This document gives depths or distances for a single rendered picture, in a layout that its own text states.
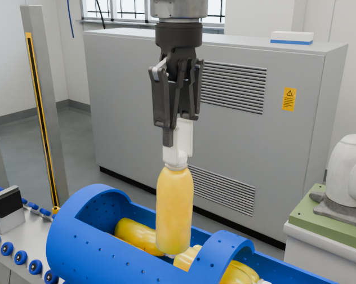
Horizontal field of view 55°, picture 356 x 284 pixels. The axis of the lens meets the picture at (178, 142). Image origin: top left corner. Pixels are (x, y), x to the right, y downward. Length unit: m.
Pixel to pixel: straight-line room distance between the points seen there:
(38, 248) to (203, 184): 1.74
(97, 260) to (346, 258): 0.78
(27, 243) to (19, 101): 4.45
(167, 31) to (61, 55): 5.47
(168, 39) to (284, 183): 2.00
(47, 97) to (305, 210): 1.11
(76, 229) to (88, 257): 0.08
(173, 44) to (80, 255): 0.57
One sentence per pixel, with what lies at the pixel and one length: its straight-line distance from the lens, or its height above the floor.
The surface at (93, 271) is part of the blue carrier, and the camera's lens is 0.88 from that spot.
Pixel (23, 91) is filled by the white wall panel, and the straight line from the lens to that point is 5.70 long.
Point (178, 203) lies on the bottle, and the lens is 0.63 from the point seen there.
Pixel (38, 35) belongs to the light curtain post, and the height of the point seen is 1.59.
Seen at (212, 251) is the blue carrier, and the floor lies 1.23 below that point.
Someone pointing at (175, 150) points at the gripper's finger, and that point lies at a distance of 0.58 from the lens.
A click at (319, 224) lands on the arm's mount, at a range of 1.25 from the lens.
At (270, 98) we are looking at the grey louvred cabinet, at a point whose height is 1.13.
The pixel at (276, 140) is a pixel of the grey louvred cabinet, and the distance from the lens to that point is 2.35.
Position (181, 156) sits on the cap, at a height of 1.46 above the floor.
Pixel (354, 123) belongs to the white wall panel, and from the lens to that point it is 3.52.
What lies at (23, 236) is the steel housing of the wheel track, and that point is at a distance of 1.40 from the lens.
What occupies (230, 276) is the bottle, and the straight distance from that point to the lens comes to 0.78.
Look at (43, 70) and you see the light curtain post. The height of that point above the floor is 1.45.
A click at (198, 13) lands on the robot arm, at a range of 0.53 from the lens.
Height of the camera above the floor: 1.72
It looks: 23 degrees down
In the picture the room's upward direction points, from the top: straight up
